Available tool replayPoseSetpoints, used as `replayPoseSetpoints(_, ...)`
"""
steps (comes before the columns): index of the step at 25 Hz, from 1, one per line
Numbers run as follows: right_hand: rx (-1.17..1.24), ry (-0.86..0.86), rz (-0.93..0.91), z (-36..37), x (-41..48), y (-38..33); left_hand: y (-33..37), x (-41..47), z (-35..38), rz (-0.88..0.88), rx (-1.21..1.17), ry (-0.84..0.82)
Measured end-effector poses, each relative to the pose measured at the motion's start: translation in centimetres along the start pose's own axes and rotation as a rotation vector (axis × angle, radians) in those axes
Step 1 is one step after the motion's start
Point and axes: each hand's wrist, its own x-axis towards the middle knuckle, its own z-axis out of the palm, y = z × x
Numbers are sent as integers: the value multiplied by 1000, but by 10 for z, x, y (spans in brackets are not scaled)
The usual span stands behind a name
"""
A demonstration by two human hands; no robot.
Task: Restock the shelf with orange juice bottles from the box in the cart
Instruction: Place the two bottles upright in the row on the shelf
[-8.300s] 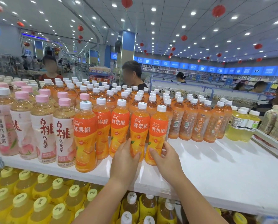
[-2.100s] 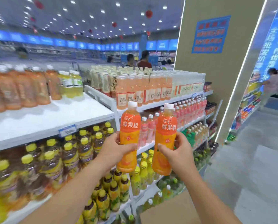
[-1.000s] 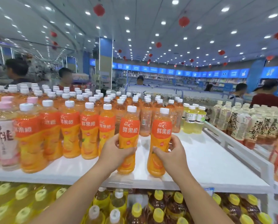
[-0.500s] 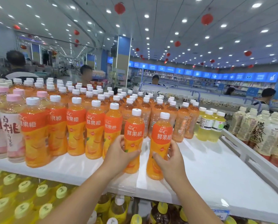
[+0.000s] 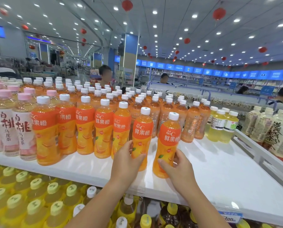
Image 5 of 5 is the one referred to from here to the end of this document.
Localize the rows of cream tea bottles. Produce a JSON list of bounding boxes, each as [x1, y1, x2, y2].
[[241, 105, 283, 169]]

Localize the yellow cap bottles lower shelf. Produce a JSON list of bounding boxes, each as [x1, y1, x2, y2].
[[72, 186, 137, 228]]

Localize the rows of pink label bottles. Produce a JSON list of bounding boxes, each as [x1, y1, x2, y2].
[[0, 74, 38, 162]]

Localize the orange juice bottles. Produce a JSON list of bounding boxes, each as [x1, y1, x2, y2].
[[21, 77, 212, 167]]

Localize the person's left hand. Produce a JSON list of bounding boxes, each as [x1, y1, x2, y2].
[[110, 140, 146, 187]]

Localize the white railed shelf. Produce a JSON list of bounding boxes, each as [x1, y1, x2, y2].
[[231, 129, 283, 195]]

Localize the blue illuminated sign band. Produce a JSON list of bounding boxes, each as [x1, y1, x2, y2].
[[135, 59, 283, 81]]

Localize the person's right hand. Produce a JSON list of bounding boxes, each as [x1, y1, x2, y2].
[[157, 149, 199, 195]]

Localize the blue white price tag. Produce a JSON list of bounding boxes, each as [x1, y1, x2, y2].
[[217, 210, 243, 224]]

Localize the blue beige pillar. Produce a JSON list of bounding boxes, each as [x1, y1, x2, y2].
[[119, 33, 140, 87]]

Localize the person's right forearm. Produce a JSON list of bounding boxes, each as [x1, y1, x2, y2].
[[179, 185, 231, 228]]

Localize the rows of lemon yellow bottles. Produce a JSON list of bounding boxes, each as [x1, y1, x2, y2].
[[0, 162, 85, 228]]

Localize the blue rail display counter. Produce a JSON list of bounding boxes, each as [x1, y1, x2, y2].
[[147, 80, 275, 110]]

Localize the person's left forearm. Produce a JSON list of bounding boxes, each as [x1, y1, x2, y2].
[[65, 179, 131, 228]]

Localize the white accessory display racks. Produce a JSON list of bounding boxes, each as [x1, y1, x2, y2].
[[0, 55, 85, 79]]

